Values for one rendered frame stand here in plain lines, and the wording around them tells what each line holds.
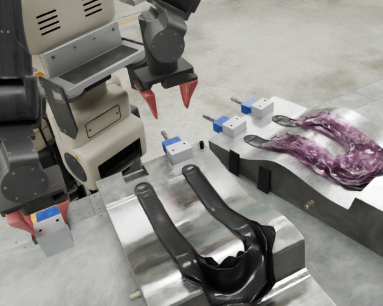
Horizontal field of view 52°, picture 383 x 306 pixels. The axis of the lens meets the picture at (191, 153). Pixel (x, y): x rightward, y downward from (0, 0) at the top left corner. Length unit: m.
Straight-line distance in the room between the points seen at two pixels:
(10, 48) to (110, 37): 0.54
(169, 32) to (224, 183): 0.33
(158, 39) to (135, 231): 0.35
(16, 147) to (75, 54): 0.51
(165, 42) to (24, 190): 0.31
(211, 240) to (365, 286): 0.29
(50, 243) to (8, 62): 0.32
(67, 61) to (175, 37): 0.42
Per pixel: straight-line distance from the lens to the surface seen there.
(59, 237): 0.71
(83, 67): 1.01
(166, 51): 0.65
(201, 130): 2.48
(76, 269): 0.85
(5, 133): 0.57
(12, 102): 0.56
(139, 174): 0.89
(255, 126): 1.01
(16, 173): 0.53
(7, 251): 0.95
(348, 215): 0.80
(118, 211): 0.79
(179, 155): 0.85
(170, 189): 0.81
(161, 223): 0.76
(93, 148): 1.13
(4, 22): 0.55
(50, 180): 0.66
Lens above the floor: 1.44
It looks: 39 degrees down
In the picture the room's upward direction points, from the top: 9 degrees counter-clockwise
